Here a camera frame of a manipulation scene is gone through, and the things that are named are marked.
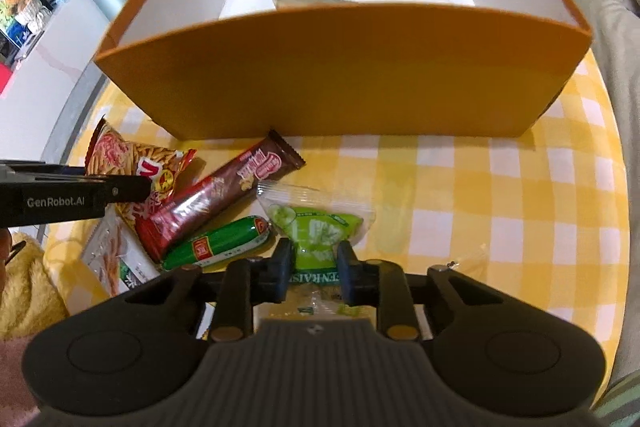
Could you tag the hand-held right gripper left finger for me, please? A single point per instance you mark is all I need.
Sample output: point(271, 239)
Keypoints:
point(285, 269)

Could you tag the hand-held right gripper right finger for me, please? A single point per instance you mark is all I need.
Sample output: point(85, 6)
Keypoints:
point(346, 274)

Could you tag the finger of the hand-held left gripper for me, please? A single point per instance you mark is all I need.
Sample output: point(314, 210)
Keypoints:
point(127, 191)

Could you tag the pile of snack packets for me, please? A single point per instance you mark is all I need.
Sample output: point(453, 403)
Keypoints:
point(120, 152)

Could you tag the green raisin packet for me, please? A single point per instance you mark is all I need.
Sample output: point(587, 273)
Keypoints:
point(315, 227)

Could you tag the white stick snack packet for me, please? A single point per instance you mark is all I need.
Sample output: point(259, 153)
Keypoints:
point(117, 257)

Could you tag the green sausage stick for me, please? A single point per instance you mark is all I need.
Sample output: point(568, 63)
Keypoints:
point(220, 242)

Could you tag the red chocolate wafer bar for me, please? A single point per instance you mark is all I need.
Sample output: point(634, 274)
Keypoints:
point(215, 194)

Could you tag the orange cardboard box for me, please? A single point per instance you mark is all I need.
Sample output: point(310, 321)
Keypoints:
point(350, 67)

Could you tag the yellow fluffy towel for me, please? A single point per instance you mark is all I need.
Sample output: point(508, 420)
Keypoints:
point(30, 292)

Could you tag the clear plastic wrapper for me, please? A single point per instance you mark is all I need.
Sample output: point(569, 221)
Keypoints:
point(470, 262)

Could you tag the yellow checkered tablecloth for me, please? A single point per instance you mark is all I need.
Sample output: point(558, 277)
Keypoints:
point(500, 187)

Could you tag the pink cloth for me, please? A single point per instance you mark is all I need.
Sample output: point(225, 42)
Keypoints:
point(12, 382)

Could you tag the cream flat packet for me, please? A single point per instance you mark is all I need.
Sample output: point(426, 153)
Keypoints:
point(310, 0)

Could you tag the grey sofa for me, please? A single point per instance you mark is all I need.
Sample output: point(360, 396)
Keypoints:
point(615, 67)

